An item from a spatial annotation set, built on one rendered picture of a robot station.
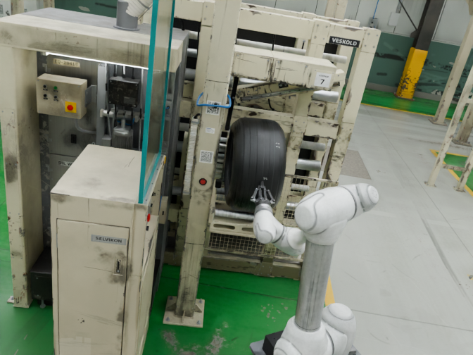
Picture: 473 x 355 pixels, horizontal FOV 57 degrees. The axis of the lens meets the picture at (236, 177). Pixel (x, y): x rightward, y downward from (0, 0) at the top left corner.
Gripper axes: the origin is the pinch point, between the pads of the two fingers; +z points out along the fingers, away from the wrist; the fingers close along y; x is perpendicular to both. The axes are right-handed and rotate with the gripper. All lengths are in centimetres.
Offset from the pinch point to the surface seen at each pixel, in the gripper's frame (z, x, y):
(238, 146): 15.2, -13.8, 14.6
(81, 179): -32, -12, 84
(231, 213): 11.2, 29.7, 12.1
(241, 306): 24, 124, -10
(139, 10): 61, -64, 79
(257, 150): 12.4, -14.5, 4.4
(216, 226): 9.5, 39.3, 19.5
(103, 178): -28, -12, 76
